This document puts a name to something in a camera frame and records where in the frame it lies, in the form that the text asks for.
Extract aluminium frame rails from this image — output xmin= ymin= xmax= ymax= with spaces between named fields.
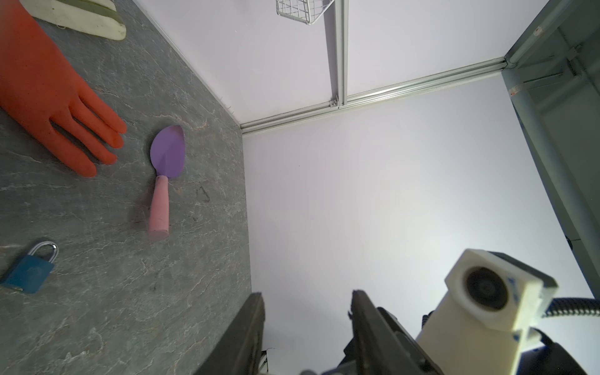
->
xmin=240 ymin=1 xmax=508 ymax=135

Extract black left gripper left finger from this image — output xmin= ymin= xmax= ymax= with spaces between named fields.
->
xmin=195 ymin=292 xmax=266 ymax=375

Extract purple trowel pink handle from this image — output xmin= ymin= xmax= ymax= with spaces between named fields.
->
xmin=148 ymin=125 xmax=185 ymax=241

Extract red rubber glove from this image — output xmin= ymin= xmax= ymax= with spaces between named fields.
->
xmin=1 ymin=1 xmax=127 ymax=178

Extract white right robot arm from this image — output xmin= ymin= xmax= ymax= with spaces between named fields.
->
xmin=332 ymin=290 xmax=599 ymax=374

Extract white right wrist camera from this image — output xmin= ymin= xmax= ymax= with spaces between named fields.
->
xmin=417 ymin=249 xmax=558 ymax=374

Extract grey metal cabinet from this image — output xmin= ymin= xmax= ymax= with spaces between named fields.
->
xmin=503 ymin=1 xmax=599 ymax=297

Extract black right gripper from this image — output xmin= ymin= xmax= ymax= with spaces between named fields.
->
xmin=339 ymin=307 xmax=443 ymax=374

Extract cream glove green stripes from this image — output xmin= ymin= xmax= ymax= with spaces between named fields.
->
xmin=20 ymin=0 xmax=127 ymax=41

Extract long white wire basket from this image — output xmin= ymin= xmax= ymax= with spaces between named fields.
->
xmin=276 ymin=0 xmax=334 ymax=25

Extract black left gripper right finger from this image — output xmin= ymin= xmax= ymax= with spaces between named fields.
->
xmin=350 ymin=290 xmax=417 ymax=374

